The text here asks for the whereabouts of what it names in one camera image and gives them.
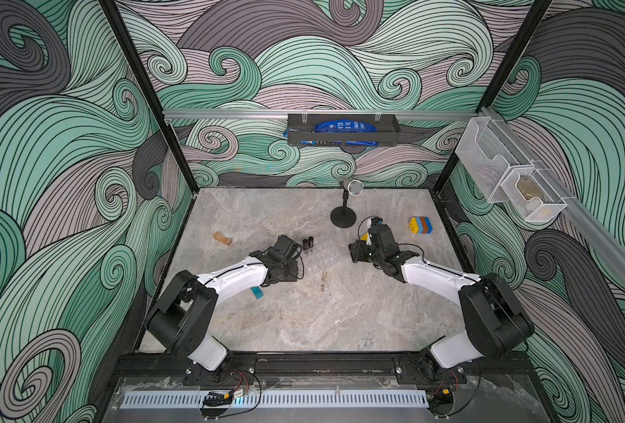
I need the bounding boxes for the black corner frame post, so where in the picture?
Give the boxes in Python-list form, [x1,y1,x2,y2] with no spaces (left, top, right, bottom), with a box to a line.
[431,0,552,199]

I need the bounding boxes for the dark metal wall shelf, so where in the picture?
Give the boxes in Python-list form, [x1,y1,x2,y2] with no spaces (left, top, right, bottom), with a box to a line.
[284,112,402,147]

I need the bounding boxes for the small clear wall bin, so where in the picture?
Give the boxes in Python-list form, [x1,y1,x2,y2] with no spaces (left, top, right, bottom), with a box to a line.
[500,166,567,224]

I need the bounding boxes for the small brown wooden block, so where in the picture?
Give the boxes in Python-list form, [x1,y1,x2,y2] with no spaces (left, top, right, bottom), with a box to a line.
[212,232,233,246]

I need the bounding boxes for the multicolour toy brick stack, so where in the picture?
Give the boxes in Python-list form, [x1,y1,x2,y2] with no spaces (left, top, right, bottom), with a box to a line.
[409,216,433,234]

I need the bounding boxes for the black left corner post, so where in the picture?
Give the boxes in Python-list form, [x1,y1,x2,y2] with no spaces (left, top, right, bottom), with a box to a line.
[99,0,200,195]

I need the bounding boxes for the black microphone stand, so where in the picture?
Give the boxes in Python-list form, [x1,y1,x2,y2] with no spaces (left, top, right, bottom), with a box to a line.
[330,190,357,228]

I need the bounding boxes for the aluminium wall rail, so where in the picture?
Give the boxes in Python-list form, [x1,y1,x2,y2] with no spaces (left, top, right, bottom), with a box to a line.
[163,108,477,122]

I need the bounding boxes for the blue item in shelf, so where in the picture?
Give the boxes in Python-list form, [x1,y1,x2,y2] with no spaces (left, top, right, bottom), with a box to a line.
[314,119,377,133]

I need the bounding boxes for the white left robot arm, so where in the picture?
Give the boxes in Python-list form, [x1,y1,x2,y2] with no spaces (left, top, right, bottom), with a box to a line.
[144,235,305,371]

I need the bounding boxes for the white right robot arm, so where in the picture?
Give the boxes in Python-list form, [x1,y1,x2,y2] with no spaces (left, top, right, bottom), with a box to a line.
[349,217,534,373]

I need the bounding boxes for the clear acrylic lipstick organizer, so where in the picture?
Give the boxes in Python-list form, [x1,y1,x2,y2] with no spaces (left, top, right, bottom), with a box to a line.
[298,238,341,278]

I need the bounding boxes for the white perforated cable tray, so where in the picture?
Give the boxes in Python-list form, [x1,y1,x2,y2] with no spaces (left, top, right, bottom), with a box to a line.
[120,389,429,410]

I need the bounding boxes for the right side aluminium rail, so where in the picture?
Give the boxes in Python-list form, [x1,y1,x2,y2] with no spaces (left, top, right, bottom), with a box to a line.
[478,107,625,282]

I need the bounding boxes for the teal wedge block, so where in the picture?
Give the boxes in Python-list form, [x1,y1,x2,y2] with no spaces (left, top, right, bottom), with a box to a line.
[251,287,264,299]

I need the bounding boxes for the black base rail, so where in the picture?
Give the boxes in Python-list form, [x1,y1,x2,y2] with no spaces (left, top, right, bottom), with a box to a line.
[113,352,534,388]

